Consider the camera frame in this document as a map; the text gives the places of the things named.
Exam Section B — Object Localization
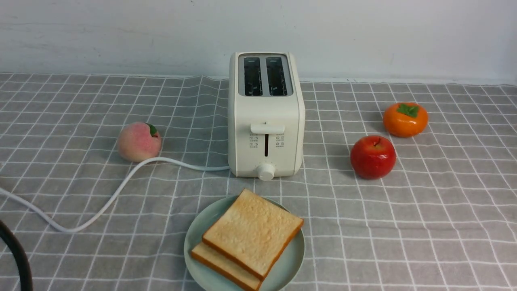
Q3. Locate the red apple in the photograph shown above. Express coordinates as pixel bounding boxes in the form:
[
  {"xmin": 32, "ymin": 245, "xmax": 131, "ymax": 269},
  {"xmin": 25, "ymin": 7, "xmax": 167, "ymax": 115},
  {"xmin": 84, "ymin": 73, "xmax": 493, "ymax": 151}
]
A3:
[{"xmin": 350, "ymin": 135, "xmax": 397, "ymax": 180}]

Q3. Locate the white toaster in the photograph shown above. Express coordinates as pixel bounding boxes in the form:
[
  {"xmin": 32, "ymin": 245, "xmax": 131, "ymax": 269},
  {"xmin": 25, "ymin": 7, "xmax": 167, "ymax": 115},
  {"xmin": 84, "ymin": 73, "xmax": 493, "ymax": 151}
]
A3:
[{"xmin": 227, "ymin": 52, "xmax": 305, "ymax": 181}]

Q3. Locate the white power cord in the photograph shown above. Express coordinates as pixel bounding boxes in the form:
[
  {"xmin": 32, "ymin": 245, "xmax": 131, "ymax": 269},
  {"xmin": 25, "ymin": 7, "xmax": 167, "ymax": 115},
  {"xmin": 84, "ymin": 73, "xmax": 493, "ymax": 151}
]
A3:
[{"xmin": 0, "ymin": 156, "xmax": 231, "ymax": 234}]

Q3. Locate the light green plate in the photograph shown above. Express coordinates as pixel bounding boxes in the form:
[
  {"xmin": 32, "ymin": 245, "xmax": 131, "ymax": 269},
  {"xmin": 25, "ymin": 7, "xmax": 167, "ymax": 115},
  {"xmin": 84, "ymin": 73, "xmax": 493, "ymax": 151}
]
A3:
[{"xmin": 183, "ymin": 195, "xmax": 305, "ymax": 291}]

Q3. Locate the toast slice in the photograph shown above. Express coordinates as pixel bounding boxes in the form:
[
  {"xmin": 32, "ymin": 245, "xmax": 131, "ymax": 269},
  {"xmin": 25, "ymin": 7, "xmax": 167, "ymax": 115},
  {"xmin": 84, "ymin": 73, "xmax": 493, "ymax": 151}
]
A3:
[
  {"xmin": 191, "ymin": 242, "xmax": 263, "ymax": 291},
  {"xmin": 202, "ymin": 189, "xmax": 304, "ymax": 280}
]

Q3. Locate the orange persimmon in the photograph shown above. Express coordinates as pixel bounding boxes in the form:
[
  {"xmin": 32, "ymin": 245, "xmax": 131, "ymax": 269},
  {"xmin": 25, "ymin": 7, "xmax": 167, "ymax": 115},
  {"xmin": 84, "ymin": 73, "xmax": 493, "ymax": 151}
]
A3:
[{"xmin": 383, "ymin": 102, "xmax": 429, "ymax": 138}]

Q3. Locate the black cable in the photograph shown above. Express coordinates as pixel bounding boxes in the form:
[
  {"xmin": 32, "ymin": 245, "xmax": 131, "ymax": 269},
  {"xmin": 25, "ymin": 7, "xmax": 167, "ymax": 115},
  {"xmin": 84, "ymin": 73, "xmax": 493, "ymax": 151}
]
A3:
[{"xmin": 0, "ymin": 220, "xmax": 34, "ymax": 291}]

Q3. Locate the pink peach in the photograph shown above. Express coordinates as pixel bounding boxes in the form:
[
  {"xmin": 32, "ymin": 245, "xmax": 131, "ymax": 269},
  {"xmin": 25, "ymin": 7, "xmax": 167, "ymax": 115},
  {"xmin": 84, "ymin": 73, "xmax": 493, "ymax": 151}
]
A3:
[{"xmin": 117, "ymin": 122, "xmax": 162, "ymax": 163}]

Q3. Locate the grey checkered tablecloth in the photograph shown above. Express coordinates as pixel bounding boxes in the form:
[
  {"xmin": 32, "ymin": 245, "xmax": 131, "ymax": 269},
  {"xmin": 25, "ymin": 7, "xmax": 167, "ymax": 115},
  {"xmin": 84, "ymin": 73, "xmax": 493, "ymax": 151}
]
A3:
[{"xmin": 0, "ymin": 72, "xmax": 517, "ymax": 291}]

